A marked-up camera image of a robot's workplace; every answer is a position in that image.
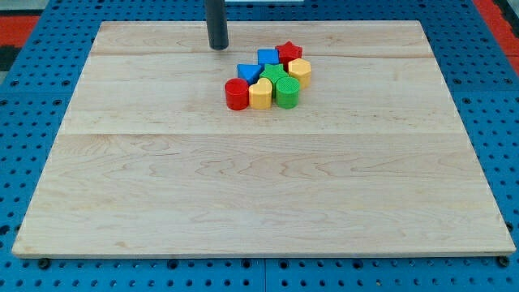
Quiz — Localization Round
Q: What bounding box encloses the yellow heart block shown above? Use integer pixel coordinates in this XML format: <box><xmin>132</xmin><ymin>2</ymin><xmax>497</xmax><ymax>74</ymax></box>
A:
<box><xmin>248</xmin><ymin>78</ymin><xmax>272</xmax><ymax>110</ymax></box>

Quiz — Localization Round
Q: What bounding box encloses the blue triangle block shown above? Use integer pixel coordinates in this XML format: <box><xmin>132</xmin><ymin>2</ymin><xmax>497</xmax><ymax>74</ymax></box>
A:
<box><xmin>237</xmin><ymin>63</ymin><xmax>263</xmax><ymax>85</ymax></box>

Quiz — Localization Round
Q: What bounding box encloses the red cylinder block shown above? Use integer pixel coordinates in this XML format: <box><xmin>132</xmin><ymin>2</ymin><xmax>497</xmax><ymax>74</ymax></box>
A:
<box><xmin>224</xmin><ymin>78</ymin><xmax>249</xmax><ymax>110</ymax></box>

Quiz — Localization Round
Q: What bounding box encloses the green cylinder block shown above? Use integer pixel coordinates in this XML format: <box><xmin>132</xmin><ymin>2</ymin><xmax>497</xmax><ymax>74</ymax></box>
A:
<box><xmin>275</xmin><ymin>76</ymin><xmax>300</xmax><ymax>109</ymax></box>

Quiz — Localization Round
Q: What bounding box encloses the green star block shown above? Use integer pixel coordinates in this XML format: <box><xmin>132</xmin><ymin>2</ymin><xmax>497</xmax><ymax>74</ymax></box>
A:
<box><xmin>259</xmin><ymin>64</ymin><xmax>289</xmax><ymax>97</ymax></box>

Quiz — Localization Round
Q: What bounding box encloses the yellow hexagon block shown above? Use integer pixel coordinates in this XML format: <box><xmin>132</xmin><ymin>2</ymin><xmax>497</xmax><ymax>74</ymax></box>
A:
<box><xmin>288</xmin><ymin>58</ymin><xmax>311</xmax><ymax>89</ymax></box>

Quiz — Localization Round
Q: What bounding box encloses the blue cube block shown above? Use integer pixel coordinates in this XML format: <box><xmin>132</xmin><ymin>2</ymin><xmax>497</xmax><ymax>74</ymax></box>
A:
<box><xmin>257</xmin><ymin>49</ymin><xmax>280</xmax><ymax>66</ymax></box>

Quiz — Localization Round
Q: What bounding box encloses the red star block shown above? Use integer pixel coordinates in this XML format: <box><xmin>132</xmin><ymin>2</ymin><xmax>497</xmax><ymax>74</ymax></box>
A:
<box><xmin>275</xmin><ymin>41</ymin><xmax>302</xmax><ymax>71</ymax></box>

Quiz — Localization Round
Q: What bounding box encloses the light wooden board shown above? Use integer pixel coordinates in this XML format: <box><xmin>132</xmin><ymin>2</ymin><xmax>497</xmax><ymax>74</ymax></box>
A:
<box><xmin>12</xmin><ymin>20</ymin><xmax>516</xmax><ymax>259</ymax></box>

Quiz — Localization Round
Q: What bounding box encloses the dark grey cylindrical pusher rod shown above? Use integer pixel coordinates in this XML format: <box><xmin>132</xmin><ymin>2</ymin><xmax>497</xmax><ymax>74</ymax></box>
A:
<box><xmin>204</xmin><ymin>0</ymin><xmax>229</xmax><ymax>50</ymax></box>

